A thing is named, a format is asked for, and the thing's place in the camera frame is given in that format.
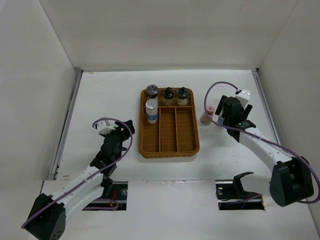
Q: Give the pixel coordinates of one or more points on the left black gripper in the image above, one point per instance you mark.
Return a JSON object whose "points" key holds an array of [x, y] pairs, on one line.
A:
{"points": [[125, 132]]}

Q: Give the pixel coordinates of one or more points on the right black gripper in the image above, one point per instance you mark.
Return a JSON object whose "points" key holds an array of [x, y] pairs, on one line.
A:
{"points": [[246, 111]]}

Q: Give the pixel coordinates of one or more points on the pink lid spice jar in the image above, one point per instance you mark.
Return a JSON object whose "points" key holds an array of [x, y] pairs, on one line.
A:
{"points": [[207, 116]]}

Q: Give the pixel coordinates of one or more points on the blue-label jar silver lid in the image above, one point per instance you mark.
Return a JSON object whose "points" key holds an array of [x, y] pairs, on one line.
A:
{"points": [[151, 107]]}

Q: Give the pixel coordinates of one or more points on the shaker with round glass lid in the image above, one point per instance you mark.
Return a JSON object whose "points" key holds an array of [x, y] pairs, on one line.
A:
{"points": [[152, 92]]}

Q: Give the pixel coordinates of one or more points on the shaker with black knob lid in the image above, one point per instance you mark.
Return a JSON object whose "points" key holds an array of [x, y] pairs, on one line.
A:
{"points": [[168, 97]]}

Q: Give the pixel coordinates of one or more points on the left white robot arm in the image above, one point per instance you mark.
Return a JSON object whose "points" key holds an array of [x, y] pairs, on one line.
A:
{"points": [[49, 214]]}

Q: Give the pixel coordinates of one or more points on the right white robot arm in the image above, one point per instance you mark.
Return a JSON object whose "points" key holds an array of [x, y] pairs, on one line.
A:
{"points": [[290, 179]]}

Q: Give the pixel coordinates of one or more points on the brown wicker divided tray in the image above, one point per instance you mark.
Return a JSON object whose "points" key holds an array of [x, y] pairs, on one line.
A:
{"points": [[175, 133]]}

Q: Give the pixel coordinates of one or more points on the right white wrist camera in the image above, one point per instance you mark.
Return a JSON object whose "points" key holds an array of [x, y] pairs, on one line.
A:
{"points": [[243, 95]]}

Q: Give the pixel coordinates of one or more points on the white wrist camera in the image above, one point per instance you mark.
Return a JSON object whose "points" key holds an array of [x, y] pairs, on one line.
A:
{"points": [[243, 95], [103, 127]]}

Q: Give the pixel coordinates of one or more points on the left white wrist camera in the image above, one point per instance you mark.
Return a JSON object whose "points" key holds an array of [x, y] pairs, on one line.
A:
{"points": [[103, 127]]}

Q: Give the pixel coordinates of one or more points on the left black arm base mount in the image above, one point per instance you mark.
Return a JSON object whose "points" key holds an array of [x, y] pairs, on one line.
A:
{"points": [[107, 185]]}

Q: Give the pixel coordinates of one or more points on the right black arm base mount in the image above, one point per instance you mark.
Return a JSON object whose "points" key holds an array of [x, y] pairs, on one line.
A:
{"points": [[238, 190]]}

